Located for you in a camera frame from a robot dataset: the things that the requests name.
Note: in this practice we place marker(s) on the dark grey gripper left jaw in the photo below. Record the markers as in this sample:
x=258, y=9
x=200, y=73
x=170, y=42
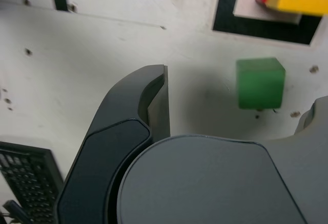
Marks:
x=110, y=137

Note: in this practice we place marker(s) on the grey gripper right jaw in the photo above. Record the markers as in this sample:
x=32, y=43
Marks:
x=205, y=183

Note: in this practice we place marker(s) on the green cube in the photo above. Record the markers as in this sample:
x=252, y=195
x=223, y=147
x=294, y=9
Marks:
x=260, y=85

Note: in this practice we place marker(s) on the black tape square outline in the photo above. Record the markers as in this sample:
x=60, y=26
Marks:
x=225, y=11

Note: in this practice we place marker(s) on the black keyboard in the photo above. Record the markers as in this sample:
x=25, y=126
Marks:
x=28, y=178

